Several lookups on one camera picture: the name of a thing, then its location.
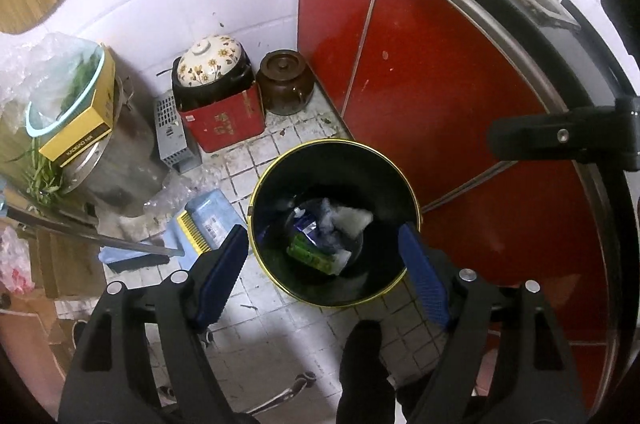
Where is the green crushed carton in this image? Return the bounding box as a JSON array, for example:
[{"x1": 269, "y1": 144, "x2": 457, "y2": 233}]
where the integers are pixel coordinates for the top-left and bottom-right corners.
[{"x1": 286, "y1": 233, "x2": 352, "y2": 275}]

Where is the purple tube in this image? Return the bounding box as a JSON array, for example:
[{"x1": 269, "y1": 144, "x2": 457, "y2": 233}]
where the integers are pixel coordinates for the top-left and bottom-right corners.
[{"x1": 286, "y1": 207, "x2": 329, "y2": 249}]

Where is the black trash bin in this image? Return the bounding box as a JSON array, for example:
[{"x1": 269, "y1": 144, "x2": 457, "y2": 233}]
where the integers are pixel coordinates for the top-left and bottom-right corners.
[{"x1": 247, "y1": 139, "x2": 421, "y2": 308}]

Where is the red cabinet door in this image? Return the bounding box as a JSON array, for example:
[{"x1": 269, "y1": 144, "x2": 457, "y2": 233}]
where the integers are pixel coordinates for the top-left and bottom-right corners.
[{"x1": 298, "y1": 0, "x2": 610, "y2": 407}]

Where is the metal bucket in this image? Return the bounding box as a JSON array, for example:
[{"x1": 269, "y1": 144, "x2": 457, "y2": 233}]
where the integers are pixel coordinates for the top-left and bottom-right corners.
[{"x1": 62, "y1": 78, "x2": 168, "y2": 218}]

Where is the white crumpled tissue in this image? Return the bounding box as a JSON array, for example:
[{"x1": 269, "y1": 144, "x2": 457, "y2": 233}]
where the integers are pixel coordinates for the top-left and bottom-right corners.
[{"x1": 321, "y1": 199, "x2": 373, "y2": 239}]

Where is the grey perforated box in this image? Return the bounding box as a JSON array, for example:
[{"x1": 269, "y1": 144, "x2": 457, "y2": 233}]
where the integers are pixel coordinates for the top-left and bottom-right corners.
[{"x1": 154, "y1": 91, "x2": 202, "y2": 173}]

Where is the yellow black box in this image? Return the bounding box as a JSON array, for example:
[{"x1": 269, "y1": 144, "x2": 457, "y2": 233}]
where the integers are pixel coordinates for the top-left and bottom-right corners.
[{"x1": 38, "y1": 44, "x2": 115, "y2": 167}]

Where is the red box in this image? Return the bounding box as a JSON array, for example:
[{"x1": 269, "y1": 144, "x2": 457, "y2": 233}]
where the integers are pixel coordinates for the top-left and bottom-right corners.
[{"x1": 180, "y1": 82, "x2": 266, "y2": 153}]

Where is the clear plastic bag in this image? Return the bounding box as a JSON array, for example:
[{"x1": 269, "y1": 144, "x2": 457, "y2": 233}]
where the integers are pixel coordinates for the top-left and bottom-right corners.
[{"x1": 1, "y1": 34, "x2": 106, "y2": 138}]

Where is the brown ceramic jar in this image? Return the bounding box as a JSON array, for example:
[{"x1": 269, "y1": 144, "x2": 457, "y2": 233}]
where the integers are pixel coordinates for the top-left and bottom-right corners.
[{"x1": 256, "y1": 50, "x2": 314, "y2": 116}]

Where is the floral lid black pot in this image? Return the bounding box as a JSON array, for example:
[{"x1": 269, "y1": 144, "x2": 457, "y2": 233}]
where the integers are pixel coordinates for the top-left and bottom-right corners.
[{"x1": 171, "y1": 35, "x2": 255, "y2": 113}]

